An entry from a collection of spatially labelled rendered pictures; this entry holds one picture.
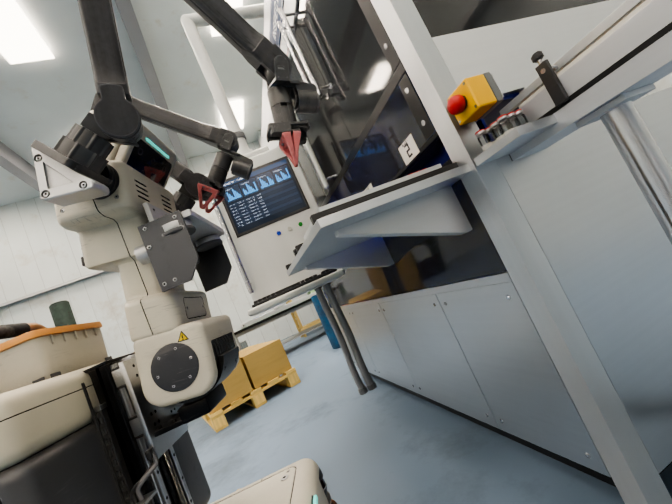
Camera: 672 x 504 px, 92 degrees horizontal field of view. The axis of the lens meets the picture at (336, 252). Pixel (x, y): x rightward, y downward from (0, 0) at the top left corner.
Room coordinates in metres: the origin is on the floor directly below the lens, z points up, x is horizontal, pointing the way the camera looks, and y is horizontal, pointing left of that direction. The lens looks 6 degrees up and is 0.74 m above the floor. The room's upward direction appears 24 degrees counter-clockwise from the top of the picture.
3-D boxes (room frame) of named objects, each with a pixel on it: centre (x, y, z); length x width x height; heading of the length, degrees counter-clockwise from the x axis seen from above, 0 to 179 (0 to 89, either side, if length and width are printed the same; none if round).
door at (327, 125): (1.45, -0.17, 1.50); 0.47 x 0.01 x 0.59; 17
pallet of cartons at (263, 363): (3.75, 1.62, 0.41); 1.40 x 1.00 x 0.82; 28
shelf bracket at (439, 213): (0.80, -0.18, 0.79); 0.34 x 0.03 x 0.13; 107
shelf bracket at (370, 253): (1.28, -0.03, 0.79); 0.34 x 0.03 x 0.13; 107
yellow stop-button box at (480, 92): (0.70, -0.42, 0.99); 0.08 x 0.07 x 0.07; 107
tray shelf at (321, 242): (1.05, -0.12, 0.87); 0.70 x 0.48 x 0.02; 17
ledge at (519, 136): (0.70, -0.47, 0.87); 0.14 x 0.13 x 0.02; 107
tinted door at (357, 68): (1.01, -0.31, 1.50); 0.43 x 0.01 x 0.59; 17
